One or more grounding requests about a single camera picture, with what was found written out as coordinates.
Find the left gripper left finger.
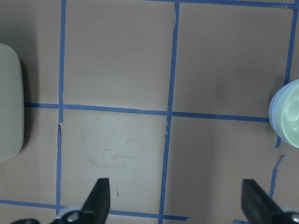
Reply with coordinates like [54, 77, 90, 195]
[11, 178, 110, 224]

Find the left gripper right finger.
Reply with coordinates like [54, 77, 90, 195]
[241, 179, 299, 224]

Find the blue bowl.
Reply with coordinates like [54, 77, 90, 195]
[268, 79, 299, 147]

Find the cream chrome toaster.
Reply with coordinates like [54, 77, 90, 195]
[0, 43, 24, 162]

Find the green bowl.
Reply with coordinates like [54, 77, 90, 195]
[274, 81, 299, 149]

